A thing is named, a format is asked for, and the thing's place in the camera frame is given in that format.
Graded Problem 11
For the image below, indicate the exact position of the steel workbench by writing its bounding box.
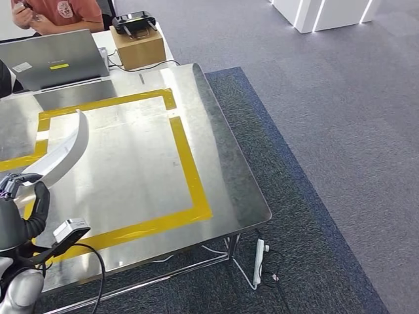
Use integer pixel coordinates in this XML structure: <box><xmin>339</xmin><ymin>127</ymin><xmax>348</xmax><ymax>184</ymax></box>
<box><xmin>0</xmin><ymin>62</ymin><xmax>273</xmax><ymax>314</ymax></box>

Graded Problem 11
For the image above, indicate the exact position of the silver laptop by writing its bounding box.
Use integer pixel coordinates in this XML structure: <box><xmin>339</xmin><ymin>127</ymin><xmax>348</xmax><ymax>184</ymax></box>
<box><xmin>0</xmin><ymin>29</ymin><xmax>111</xmax><ymax>93</ymax></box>

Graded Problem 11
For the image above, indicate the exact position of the white power strip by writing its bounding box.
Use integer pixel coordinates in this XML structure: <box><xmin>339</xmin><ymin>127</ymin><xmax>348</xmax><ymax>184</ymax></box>
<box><xmin>252</xmin><ymin>238</ymin><xmax>271</xmax><ymax>288</ymax></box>

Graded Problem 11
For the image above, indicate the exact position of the long black floor cable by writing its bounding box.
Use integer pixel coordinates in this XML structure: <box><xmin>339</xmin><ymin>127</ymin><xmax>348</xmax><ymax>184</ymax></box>
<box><xmin>258</xmin><ymin>234</ymin><xmax>291</xmax><ymax>314</ymax></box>

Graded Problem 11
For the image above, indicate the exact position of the grey power adapter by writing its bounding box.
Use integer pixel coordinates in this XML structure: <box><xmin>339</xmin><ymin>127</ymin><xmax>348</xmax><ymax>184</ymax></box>
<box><xmin>98</xmin><ymin>46</ymin><xmax>109</xmax><ymax>73</ymax></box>

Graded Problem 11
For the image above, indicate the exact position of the white power cable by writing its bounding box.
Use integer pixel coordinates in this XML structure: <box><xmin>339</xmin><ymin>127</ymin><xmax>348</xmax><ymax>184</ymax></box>
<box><xmin>149</xmin><ymin>245</ymin><xmax>261</xmax><ymax>292</ymax></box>

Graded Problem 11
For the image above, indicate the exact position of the yellow bench marking tape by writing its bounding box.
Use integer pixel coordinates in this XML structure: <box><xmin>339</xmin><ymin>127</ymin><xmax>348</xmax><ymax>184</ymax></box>
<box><xmin>0</xmin><ymin>88</ymin><xmax>214</xmax><ymax>266</ymax></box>

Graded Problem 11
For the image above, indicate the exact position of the brown cardboard box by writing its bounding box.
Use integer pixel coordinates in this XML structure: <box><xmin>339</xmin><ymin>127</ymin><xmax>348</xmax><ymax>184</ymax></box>
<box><xmin>109</xmin><ymin>25</ymin><xmax>167</xmax><ymax>71</ymax></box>

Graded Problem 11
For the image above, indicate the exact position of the white lit display plinth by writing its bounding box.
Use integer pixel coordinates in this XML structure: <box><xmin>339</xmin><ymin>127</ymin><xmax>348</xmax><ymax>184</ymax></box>
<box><xmin>270</xmin><ymin>0</ymin><xmax>382</xmax><ymax>35</ymax></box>

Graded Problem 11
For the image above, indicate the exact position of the black remote controller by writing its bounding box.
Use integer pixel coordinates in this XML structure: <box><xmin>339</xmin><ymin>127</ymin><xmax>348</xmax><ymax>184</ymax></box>
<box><xmin>112</xmin><ymin>10</ymin><xmax>159</xmax><ymax>39</ymax></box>

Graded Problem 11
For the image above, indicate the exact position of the white plastic body part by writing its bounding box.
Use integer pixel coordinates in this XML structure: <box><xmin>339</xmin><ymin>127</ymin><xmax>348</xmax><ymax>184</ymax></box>
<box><xmin>14</xmin><ymin>109</ymin><xmax>89</xmax><ymax>211</ymax></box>

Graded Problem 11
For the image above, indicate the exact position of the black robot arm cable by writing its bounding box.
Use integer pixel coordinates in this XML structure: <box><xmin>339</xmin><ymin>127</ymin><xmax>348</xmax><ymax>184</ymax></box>
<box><xmin>70</xmin><ymin>243</ymin><xmax>106</xmax><ymax>314</ymax></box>

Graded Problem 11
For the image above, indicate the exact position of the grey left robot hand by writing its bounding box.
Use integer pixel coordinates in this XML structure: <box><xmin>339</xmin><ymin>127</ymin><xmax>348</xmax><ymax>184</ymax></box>
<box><xmin>0</xmin><ymin>173</ymin><xmax>51</xmax><ymax>253</ymax></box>

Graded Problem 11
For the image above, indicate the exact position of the person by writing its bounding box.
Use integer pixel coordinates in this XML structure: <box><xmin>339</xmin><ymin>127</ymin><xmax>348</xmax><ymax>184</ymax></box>
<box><xmin>11</xmin><ymin>0</ymin><xmax>105</xmax><ymax>37</ymax></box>

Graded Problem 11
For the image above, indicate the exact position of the black desk cable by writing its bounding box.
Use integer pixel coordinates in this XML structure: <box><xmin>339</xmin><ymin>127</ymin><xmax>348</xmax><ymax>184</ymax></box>
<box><xmin>107</xmin><ymin>48</ymin><xmax>181</xmax><ymax>73</ymax></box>

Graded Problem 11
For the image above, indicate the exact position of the black hard case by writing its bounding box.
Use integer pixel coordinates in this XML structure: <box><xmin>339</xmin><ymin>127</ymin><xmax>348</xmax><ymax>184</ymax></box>
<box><xmin>0</xmin><ymin>60</ymin><xmax>24</xmax><ymax>99</ymax></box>

